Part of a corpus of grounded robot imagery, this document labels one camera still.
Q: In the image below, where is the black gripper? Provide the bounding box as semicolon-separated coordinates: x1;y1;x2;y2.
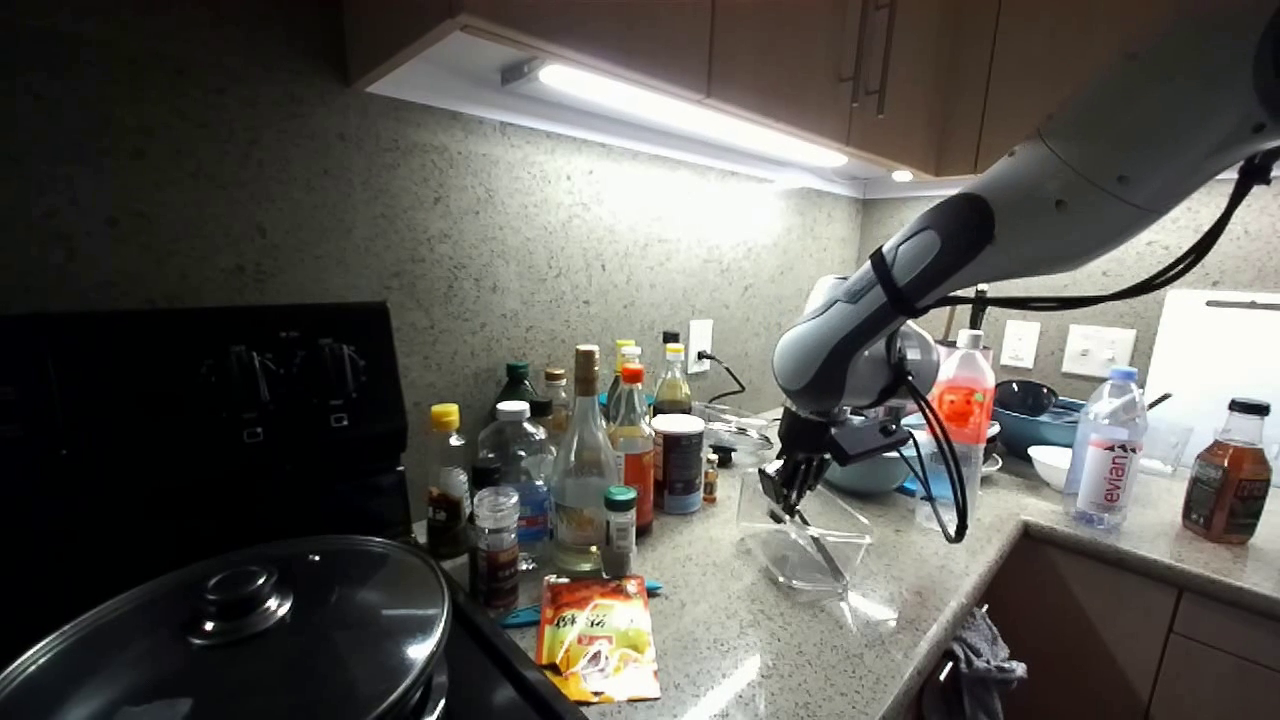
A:
759;409;854;517

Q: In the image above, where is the clear glass cup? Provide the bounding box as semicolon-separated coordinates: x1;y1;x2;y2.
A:
736;483;880;606

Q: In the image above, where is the light blue bowl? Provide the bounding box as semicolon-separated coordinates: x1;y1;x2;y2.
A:
818;443;924;502

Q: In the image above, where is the dark blue bowl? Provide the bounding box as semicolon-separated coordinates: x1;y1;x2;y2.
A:
993;378;1093;458

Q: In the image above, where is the white bowl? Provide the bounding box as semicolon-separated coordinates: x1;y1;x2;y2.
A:
1025;440;1080;495

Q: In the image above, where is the dark jar white lid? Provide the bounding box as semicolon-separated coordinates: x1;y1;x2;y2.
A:
649;413;712;522

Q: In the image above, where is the red cap sauce bottle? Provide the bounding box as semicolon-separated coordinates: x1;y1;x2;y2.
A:
609;360;664;538

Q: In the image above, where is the yellow oil bottle black cap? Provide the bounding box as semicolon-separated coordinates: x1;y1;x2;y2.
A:
649;327;699;421

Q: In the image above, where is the small jar green cap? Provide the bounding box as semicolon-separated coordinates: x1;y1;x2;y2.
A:
598;483;643;582

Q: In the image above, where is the orange drink bottle white cap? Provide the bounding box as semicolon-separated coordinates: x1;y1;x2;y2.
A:
924;327;1001;526

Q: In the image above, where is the tall glass bottle brown cap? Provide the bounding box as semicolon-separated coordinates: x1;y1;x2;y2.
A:
551;339;623;578

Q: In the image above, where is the yellow seasoning packet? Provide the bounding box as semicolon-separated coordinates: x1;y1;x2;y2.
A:
533;574;669;710

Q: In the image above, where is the grey hanging towel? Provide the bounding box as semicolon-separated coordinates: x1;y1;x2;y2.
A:
914;606;1032;720

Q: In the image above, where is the clear bottle white cap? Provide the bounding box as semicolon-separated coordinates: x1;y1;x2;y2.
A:
474;397;561;570

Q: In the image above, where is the small spice jar white lid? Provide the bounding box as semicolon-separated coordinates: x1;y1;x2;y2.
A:
469;483;526;611

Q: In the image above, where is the clear water bottle red label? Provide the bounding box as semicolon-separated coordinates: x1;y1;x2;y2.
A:
1063;364;1150;538

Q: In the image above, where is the dark sauce bottle yellow cap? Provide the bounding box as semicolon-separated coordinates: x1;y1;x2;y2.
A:
424;399;474;566

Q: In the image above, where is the wooden lower cabinet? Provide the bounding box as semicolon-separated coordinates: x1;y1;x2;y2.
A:
985;532;1280;720

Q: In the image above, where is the wooden cabinet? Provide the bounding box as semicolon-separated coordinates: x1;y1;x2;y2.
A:
334;0;1205;175
985;532;1280;720

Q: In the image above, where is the under cabinet light strip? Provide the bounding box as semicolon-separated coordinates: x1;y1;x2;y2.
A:
494;52;854;175

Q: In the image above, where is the brown syrup bottle black cap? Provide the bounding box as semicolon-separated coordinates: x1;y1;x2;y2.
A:
1179;397;1277;548

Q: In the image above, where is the wooden upper cabinet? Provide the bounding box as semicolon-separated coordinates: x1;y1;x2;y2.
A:
334;0;1205;175

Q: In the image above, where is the glass pot lid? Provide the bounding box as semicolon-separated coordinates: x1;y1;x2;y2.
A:
0;532;455;720

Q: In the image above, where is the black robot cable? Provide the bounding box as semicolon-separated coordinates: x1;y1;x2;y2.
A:
862;145;1280;548

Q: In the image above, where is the white wall outlet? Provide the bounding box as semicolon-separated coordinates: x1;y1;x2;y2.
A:
684;318;721;382

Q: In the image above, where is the small white wall plate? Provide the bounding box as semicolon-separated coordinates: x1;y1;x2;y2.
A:
994;318;1047;378

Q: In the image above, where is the wide white wall plate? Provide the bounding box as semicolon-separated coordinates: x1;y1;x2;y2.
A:
1058;320;1140;386

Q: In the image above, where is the metal cabinet handle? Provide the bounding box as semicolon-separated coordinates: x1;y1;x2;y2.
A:
846;0;899;120

